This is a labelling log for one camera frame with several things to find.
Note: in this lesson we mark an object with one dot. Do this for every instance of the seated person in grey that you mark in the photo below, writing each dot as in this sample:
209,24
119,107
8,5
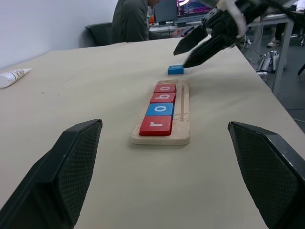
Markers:
128,21

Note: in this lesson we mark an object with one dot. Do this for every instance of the blue letter tile o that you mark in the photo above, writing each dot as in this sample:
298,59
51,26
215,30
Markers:
160,109

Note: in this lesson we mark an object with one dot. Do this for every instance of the dark computer monitor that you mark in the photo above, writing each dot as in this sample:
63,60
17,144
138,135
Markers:
165,10

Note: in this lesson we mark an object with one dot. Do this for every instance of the grey office desk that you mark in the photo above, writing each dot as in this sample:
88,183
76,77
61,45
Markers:
283,59

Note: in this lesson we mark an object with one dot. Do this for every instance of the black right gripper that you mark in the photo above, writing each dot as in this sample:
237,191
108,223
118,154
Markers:
224,23

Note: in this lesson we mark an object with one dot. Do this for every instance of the red letter tile b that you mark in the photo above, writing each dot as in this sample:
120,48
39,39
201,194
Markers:
164,97

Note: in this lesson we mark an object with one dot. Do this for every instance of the red letter tile r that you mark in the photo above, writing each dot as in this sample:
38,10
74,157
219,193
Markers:
155,125

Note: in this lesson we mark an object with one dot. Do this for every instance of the silver device on floor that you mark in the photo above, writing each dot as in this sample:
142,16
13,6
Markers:
269,60

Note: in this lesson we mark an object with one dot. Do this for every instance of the wooden letter tray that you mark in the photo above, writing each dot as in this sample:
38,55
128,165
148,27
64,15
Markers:
184,119

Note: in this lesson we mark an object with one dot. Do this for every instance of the red letter tile o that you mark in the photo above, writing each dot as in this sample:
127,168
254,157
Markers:
165,88

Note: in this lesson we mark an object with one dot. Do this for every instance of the white squeeze tube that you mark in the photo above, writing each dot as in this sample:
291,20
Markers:
12,77

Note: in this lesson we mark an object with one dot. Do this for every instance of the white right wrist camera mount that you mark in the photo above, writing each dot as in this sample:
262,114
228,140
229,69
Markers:
240,20

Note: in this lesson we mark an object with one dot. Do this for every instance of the black office chair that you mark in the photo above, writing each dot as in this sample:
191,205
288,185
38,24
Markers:
100,33

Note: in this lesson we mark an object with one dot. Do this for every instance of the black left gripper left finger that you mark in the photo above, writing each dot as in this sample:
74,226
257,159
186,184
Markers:
47,186

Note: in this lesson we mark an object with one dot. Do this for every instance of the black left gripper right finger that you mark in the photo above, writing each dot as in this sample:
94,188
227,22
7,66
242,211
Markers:
274,181

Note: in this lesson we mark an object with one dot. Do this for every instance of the black smartphone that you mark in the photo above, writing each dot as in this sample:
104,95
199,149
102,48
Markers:
186,31

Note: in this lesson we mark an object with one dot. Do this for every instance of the blue letter tile t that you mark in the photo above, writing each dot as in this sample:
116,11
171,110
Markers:
175,69

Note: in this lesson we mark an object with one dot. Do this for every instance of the legs of seated person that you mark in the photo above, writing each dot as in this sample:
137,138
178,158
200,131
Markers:
277,33

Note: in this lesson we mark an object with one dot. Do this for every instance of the monitor showing code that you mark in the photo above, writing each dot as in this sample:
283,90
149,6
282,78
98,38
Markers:
190,8

